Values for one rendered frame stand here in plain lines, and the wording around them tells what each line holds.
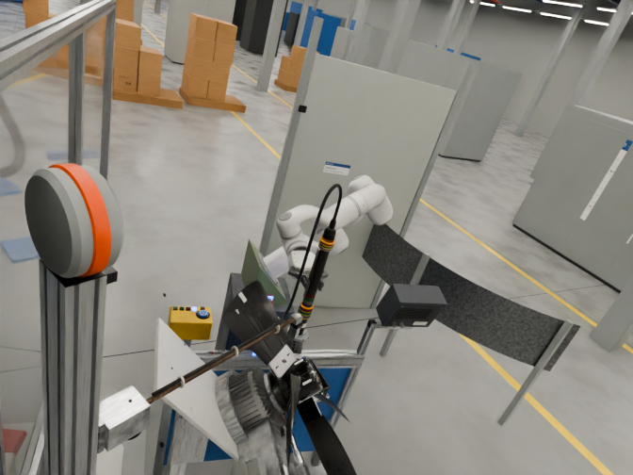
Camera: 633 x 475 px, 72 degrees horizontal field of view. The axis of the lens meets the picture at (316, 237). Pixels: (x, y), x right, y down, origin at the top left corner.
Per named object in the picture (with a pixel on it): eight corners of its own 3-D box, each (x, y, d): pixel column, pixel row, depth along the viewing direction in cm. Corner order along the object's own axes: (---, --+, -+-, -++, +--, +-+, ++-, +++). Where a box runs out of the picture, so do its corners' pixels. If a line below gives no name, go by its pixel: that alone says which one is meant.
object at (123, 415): (101, 458, 87) (103, 431, 83) (83, 434, 90) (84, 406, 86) (147, 430, 94) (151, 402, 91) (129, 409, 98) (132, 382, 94)
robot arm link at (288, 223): (353, 184, 152) (282, 225, 142) (362, 221, 161) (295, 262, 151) (339, 176, 159) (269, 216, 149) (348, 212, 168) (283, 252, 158)
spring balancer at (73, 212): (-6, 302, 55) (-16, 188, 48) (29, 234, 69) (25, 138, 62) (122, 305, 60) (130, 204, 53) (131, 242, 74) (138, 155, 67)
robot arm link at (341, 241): (293, 239, 221) (332, 215, 221) (313, 270, 220) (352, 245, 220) (291, 238, 209) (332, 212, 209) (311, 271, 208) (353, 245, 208)
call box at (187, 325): (167, 343, 169) (170, 321, 164) (167, 325, 177) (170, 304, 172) (208, 343, 175) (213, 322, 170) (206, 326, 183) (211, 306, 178)
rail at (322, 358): (168, 371, 180) (170, 357, 177) (168, 364, 184) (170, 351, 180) (360, 367, 214) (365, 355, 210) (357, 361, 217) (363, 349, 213)
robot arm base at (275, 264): (254, 248, 219) (285, 228, 219) (274, 274, 228) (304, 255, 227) (258, 264, 202) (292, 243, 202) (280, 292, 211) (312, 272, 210)
